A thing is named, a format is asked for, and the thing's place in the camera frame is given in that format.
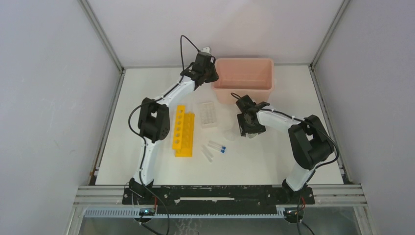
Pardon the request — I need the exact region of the small clear glass bottle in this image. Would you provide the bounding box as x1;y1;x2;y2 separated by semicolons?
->
246;130;260;139

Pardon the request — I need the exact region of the pink plastic storage bin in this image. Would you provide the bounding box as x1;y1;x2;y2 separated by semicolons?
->
212;58;275;104

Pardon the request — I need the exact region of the yellow test tube rack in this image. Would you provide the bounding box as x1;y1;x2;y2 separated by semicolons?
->
172;105;195;157

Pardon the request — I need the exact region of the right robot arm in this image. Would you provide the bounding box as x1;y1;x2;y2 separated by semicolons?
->
231;93;339;204

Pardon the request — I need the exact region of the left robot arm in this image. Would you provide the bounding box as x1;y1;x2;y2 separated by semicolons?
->
128;51;219;204

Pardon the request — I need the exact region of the blue capped tube upper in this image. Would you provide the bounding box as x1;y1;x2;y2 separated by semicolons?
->
208;141;226;152

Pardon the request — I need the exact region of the blue capped tube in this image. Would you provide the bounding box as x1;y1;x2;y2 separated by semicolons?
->
208;143;225;153
208;141;226;152

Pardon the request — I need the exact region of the clear well plate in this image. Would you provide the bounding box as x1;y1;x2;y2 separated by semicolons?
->
198;101;218;129

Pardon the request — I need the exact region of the blue capped tube lower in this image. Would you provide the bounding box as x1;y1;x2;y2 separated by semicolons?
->
208;143;225;153

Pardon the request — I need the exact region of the clear tube right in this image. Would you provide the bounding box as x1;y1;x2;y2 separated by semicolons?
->
202;145;213;159

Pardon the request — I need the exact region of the clear tube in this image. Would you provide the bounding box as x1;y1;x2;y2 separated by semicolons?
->
202;150;213;163
202;145;213;159

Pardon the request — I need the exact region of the clear tube left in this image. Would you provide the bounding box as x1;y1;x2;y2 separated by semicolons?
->
202;150;213;163

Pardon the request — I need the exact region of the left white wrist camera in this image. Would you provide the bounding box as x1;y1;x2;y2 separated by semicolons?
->
201;47;211;55

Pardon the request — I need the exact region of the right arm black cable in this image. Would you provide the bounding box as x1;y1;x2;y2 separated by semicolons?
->
230;92;340;195

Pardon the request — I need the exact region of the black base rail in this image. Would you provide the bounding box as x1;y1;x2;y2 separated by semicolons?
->
122;185;315;216

